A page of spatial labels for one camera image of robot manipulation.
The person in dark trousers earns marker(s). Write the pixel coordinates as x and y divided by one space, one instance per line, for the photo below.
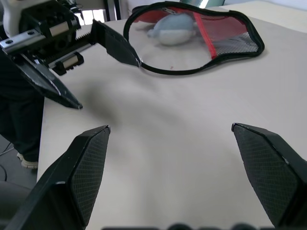
16 119

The red plastic bag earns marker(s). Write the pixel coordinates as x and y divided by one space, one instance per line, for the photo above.
216 26

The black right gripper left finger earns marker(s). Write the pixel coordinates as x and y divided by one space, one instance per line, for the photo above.
72 187

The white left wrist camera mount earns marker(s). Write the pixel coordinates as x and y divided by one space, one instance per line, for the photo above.
9 14

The dark grey rounded seat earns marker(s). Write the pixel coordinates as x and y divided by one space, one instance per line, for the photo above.
12 198

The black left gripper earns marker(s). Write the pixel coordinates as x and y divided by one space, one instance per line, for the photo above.
48 21

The grey plush toy charm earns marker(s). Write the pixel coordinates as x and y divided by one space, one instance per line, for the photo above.
172 31

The black metal post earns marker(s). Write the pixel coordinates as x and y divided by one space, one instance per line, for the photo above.
116 9

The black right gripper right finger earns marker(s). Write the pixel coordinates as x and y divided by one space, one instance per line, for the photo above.
271 172

